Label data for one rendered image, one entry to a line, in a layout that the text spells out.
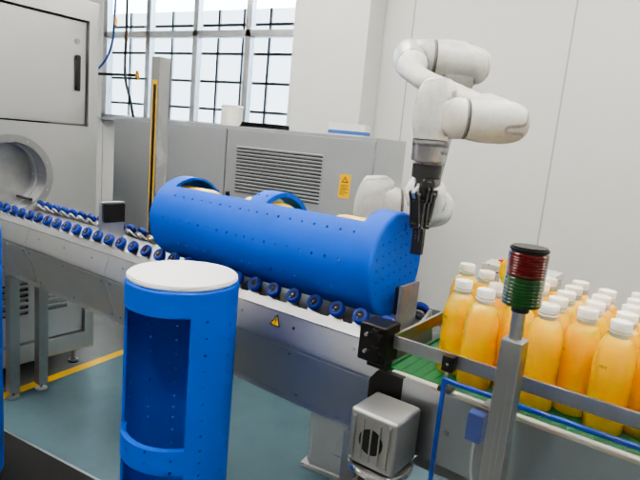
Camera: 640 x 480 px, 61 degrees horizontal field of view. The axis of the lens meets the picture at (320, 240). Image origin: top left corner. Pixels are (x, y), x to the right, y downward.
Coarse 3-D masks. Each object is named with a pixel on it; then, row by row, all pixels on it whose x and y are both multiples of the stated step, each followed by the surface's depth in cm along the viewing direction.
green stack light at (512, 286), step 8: (512, 280) 89; (520, 280) 88; (528, 280) 88; (536, 280) 88; (544, 280) 89; (504, 288) 91; (512, 288) 89; (520, 288) 88; (528, 288) 88; (536, 288) 88; (544, 288) 89; (504, 296) 91; (512, 296) 89; (520, 296) 88; (528, 296) 88; (536, 296) 88; (512, 304) 89; (520, 304) 88; (528, 304) 88; (536, 304) 88
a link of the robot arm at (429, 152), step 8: (416, 144) 137; (424, 144) 135; (432, 144) 135; (440, 144) 135; (448, 144) 137; (416, 152) 137; (424, 152) 135; (432, 152) 135; (440, 152) 136; (416, 160) 137; (424, 160) 136; (432, 160) 135; (440, 160) 136
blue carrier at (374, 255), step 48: (192, 192) 176; (288, 192) 167; (192, 240) 172; (240, 240) 159; (288, 240) 149; (336, 240) 141; (384, 240) 137; (288, 288) 159; (336, 288) 142; (384, 288) 142
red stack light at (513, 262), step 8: (512, 256) 89; (520, 256) 88; (528, 256) 87; (536, 256) 87; (544, 256) 87; (512, 264) 89; (520, 264) 88; (528, 264) 87; (536, 264) 87; (544, 264) 87; (512, 272) 89; (520, 272) 88; (528, 272) 87; (536, 272) 87; (544, 272) 88
